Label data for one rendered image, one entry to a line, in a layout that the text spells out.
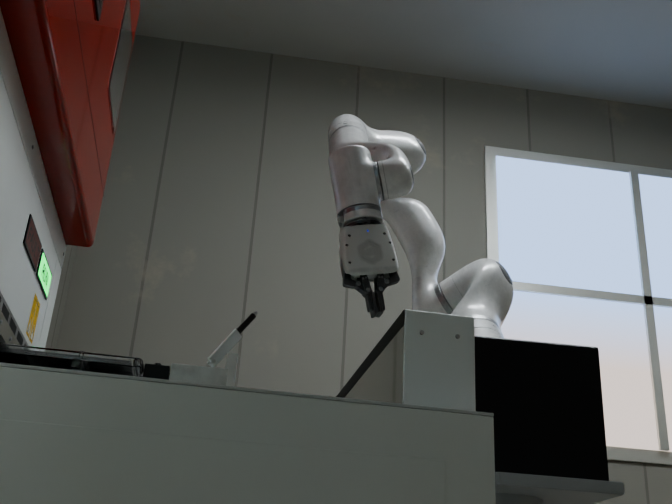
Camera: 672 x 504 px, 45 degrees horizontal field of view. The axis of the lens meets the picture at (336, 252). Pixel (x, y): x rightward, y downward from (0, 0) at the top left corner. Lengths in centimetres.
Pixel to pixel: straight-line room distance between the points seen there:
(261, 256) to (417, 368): 229
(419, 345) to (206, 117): 265
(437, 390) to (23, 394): 48
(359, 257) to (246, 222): 189
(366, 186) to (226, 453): 76
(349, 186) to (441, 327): 54
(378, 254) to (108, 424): 73
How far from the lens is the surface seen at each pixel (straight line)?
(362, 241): 149
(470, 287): 176
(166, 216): 335
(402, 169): 154
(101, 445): 91
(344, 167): 155
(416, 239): 188
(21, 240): 129
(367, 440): 93
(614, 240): 373
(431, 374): 104
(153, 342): 316
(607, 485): 143
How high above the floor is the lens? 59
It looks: 24 degrees up
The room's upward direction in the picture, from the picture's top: 4 degrees clockwise
